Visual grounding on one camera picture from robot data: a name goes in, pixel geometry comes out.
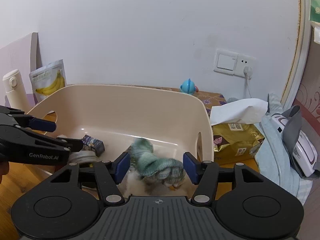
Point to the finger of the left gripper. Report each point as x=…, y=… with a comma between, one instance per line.
x=12, y=116
x=16, y=138

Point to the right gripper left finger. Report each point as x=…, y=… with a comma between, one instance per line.
x=108, y=175

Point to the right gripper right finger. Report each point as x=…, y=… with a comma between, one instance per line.
x=205, y=176

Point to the white furry plush toy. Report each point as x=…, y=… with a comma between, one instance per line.
x=134, y=184

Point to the green fabric scrunchie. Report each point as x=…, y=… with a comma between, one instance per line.
x=152, y=168

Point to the round tin with lid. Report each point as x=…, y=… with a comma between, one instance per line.
x=83, y=157

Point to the cream thermos bottle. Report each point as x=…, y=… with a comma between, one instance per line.
x=15, y=91

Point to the banana chips snack pouch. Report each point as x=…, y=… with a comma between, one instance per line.
x=48, y=79

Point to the gold tissue pack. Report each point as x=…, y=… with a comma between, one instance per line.
x=235, y=136

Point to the beige plastic storage bin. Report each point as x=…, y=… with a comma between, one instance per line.
x=173, y=122

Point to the light blue bedding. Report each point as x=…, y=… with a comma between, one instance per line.
x=272, y=158

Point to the blue figurine toy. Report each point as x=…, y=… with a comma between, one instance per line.
x=189, y=87

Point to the decorated headboard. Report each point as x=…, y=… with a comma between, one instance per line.
x=302, y=88

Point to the white device with grey strap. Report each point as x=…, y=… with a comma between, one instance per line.
x=302, y=153

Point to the white wall switch socket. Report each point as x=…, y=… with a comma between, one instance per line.
x=234, y=64

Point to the wall tissue box holder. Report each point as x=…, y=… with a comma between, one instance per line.
x=315, y=19

